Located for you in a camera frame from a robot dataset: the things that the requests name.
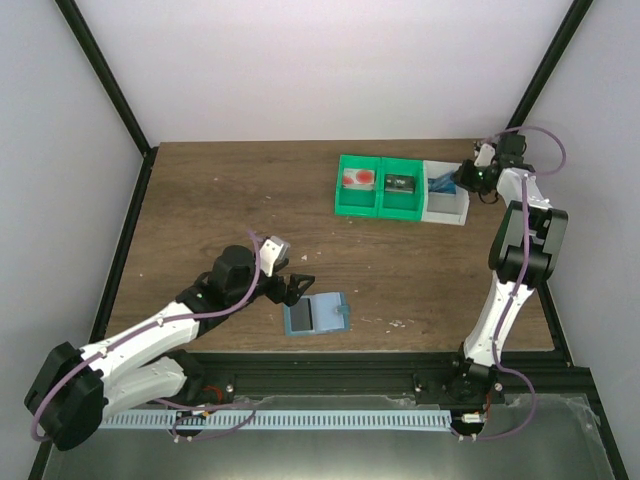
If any green plastic bin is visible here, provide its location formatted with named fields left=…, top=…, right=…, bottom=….
left=334, top=155, right=382, bottom=218
left=377, top=157, right=426, bottom=222

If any light blue slotted cable duct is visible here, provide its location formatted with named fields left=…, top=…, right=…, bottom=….
left=101, top=409, right=451, bottom=432

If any red circles card stack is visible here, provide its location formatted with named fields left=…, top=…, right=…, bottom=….
left=341, top=168, right=376, bottom=191

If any grey metal base plate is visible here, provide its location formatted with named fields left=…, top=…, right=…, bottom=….
left=43, top=395, right=615, bottom=479

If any black frame post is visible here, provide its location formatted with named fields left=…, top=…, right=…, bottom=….
left=506, top=0, right=594, bottom=129
left=53, top=0, right=153, bottom=157

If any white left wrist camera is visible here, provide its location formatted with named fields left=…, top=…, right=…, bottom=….
left=259, top=236, right=290, bottom=277

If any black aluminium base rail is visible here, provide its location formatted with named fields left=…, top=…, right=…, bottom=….
left=168, top=350, right=595, bottom=408

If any right green plastic bin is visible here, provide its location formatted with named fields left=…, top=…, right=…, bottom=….
left=377, top=157, right=426, bottom=222

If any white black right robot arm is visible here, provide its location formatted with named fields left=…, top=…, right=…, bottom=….
left=444, top=160, right=569, bottom=403

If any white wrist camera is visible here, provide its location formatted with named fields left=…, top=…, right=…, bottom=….
left=474, top=141, right=496, bottom=169
left=259, top=236, right=290, bottom=277

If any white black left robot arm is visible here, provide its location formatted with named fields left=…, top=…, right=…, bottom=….
left=24, top=237, right=315, bottom=451

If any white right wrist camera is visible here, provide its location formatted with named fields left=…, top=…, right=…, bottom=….
left=474, top=141, right=496, bottom=169

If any blue card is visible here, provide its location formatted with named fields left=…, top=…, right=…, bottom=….
left=428, top=171, right=456, bottom=195

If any black VIP credit card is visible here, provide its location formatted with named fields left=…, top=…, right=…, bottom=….
left=290, top=298, right=313, bottom=333

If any white plastic bin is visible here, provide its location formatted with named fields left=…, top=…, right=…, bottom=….
left=421, top=160, right=470, bottom=226

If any left green plastic bin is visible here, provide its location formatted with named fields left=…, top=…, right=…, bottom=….
left=334, top=155, right=382, bottom=218

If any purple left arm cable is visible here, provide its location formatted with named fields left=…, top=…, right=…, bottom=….
left=30, top=229, right=266, bottom=444

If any black frame post left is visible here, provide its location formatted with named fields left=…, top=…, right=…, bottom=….
left=53, top=0, right=153, bottom=157

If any black VIP card stack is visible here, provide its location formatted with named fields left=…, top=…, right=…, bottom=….
left=384, top=174, right=416, bottom=195

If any black frame post right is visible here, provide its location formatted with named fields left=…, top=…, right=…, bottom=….
left=506, top=0, right=594, bottom=129

